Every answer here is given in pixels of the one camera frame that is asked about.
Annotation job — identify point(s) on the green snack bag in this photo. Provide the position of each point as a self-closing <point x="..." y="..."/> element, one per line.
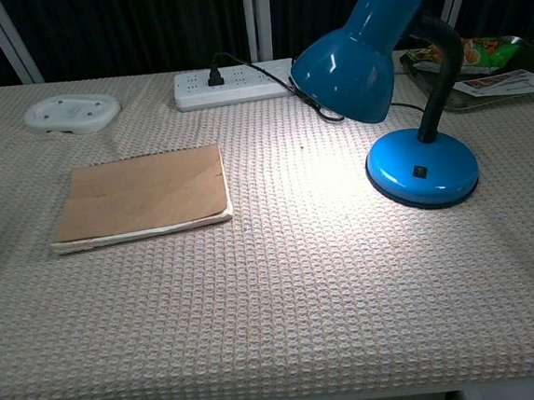
<point x="488" y="52"/>

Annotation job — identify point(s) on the brown cover notebook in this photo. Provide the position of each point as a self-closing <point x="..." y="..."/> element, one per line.
<point x="144" y="192"/>

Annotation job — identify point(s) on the blue desk lamp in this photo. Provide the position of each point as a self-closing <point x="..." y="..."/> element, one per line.
<point x="353" y="66"/>

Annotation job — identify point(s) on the dark curtain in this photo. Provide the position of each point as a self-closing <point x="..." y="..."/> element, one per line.
<point x="140" y="28"/>

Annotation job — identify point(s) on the beige waffle weave tablecloth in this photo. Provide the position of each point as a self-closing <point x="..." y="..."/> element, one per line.
<point x="255" y="280"/>

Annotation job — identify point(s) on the white power strip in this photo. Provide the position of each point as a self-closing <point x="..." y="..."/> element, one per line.
<point x="234" y="93"/>

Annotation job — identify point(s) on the white plastic base plate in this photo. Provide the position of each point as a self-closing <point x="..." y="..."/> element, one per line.
<point x="72" y="114"/>

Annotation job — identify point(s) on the white printed leaflet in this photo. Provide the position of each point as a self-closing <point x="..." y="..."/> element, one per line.
<point x="500" y="82"/>

